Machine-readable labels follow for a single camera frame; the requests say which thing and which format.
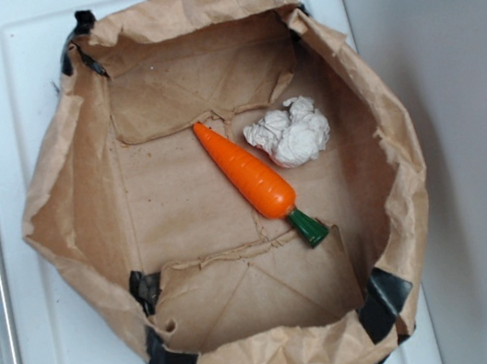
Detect crumpled white paper ball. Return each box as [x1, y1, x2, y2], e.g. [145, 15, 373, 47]
[243, 96, 331, 169]

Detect white plastic cutting board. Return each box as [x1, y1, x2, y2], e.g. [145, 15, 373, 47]
[0, 0, 445, 364]

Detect brown paper bag tray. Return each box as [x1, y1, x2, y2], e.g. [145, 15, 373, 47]
[22, 0, 429, 364]

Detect orange toy carrot green stem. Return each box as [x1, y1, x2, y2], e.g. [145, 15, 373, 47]
[192, 123, 329, 248]

